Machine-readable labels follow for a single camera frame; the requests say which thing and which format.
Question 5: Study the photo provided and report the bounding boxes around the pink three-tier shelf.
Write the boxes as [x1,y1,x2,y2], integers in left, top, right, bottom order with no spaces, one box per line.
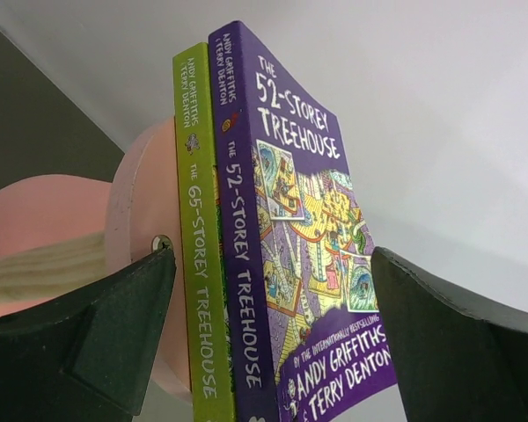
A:
[0,120,192,401]

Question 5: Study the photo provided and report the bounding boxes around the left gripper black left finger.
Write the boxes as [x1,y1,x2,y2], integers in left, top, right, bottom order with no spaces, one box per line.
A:
[0,249,177,422]

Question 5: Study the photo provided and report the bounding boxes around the lime 65-Storey Treehouse book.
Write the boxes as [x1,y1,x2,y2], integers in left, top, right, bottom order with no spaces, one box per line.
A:
[172,42,236,421]

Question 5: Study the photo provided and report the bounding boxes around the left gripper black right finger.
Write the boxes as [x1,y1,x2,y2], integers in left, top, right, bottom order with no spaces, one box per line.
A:
[371,247,528,421]

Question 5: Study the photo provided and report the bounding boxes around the purple 52-Storey Treehouse book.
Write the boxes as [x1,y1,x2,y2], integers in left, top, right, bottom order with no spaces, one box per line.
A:
[209,20,396,421]

